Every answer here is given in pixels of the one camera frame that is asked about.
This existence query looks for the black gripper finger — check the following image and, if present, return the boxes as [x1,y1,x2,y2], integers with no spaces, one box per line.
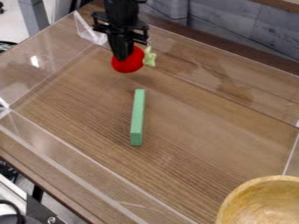
[106,31,134,61]

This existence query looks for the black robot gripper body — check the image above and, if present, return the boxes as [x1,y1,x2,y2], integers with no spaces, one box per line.
[90,11,149,46]

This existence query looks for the red plush fruit green leaves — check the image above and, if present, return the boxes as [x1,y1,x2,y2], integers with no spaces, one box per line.
[110,46,156,74]

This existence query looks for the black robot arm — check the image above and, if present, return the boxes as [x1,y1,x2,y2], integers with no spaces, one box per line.
[90,0,149,61]

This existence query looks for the green rectangular block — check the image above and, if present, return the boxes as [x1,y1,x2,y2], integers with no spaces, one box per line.
[129,89,145,146]

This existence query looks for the grey table leg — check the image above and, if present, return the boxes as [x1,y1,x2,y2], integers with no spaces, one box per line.
[17,0,49,36]

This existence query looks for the wooden bowl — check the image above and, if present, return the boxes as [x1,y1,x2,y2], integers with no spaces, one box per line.
[214,175,299,224]

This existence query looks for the clear acrylic enclosure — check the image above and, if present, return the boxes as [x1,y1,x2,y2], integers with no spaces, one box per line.
[0,17,299,224]

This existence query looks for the black device with cable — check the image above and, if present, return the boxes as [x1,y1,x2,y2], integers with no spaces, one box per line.
[0,199,68,224]

